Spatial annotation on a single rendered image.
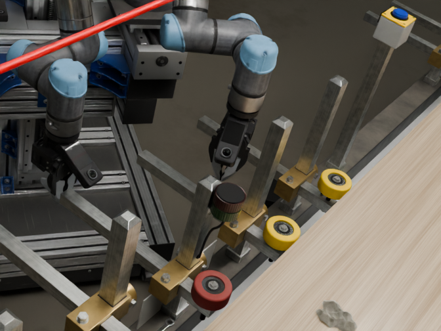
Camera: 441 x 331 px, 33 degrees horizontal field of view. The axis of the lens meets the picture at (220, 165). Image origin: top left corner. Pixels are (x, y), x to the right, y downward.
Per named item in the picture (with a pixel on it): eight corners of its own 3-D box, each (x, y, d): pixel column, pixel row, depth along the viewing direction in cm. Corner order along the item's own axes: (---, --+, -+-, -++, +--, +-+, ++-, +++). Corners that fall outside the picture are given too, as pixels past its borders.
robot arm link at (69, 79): (68, 50, 149) (98, 71, 146) (63, 93, 156) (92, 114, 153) (38, 62, 144) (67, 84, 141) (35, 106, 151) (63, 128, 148)
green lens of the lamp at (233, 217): (203, 209, 141) (206, 201, 139) (222, 195, 145) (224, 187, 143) (228, 226, 139) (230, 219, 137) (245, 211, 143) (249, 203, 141)
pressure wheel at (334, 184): (313, 221, 184) (327, 188, 177) (304, 199, 190) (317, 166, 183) (342, 221, 187) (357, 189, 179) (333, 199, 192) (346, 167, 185)
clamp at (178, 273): (147, 291, 153) (151, 276, 150) (187, 258, 162) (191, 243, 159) (167, 307, 151) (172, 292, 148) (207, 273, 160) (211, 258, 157)
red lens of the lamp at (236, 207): (206, 200, 139) (209, 192, 138) (224, 186, 143) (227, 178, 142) (231, 217, 137) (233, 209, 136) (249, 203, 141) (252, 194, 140)
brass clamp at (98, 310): (61, 331, 130) (63, 313, 126) (113, 289, 139) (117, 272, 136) (86, 352, 128) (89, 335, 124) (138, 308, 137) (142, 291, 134)
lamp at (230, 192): (188, 265, 151) (209, 190, 138) (203, 251, 155) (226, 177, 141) (209, 282, 149) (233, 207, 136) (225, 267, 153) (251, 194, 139)
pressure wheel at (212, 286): (176, 317, 153) (186, 282, 145) (199, 296, 158) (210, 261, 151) (205, 340, 150) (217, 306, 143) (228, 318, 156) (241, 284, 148)
